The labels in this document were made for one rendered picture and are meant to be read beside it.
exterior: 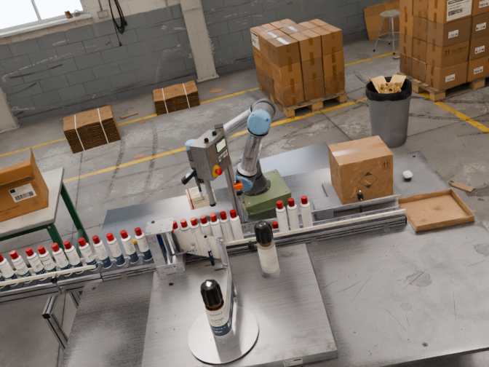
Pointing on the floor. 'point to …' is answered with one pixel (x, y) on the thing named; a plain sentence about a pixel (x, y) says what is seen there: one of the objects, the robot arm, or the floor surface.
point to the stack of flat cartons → (91, 129)
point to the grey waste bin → (390, 121)
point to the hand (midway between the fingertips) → (200, 194)
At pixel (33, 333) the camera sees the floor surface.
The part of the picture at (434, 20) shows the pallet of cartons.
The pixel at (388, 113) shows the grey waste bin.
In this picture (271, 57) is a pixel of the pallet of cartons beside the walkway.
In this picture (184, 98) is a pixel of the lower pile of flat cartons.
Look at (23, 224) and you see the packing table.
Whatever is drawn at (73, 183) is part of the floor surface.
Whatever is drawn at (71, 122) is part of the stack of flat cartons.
